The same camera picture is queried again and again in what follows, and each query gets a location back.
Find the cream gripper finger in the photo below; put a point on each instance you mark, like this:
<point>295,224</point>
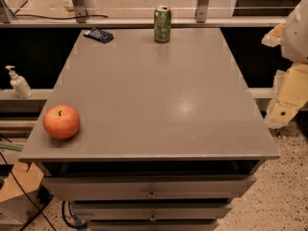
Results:
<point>289,95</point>
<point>274,36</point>

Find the green soda can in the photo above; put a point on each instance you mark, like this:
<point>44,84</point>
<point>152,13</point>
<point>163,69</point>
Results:
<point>162,24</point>

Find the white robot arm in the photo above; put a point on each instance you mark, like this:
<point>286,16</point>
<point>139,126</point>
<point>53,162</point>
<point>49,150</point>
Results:
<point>294,42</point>

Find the red apple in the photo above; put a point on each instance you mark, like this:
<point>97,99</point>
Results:
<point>61,122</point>

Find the grey drawer cabinet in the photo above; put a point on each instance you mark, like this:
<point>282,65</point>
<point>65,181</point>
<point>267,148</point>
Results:
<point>174,118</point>

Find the top drawer knob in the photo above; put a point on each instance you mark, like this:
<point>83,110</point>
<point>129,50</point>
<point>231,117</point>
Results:
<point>151,195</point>

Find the drawer knob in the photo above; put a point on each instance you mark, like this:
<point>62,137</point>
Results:
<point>152,218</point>
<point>151,195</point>

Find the white pump bottle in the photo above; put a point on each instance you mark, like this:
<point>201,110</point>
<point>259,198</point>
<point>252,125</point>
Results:
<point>19,83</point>

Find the cardboard box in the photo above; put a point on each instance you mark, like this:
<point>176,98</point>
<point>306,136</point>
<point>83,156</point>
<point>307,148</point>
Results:
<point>17,196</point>

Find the grey metal post right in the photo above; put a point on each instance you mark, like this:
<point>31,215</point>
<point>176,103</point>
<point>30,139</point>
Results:
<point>201,10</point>

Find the grey metal post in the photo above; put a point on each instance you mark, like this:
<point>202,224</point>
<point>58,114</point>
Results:
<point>201,10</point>
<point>80,11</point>

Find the grey metal post left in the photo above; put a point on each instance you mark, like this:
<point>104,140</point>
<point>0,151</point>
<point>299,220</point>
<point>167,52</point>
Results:
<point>80,11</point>

